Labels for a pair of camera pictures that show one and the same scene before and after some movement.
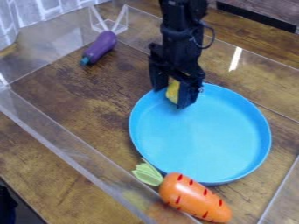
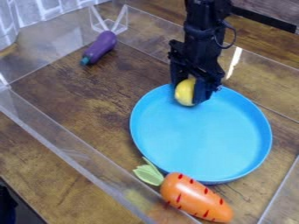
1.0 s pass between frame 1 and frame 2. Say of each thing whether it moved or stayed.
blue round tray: stayed
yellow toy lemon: moved
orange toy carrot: stayed
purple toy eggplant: stayed
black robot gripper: moved
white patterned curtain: stayed
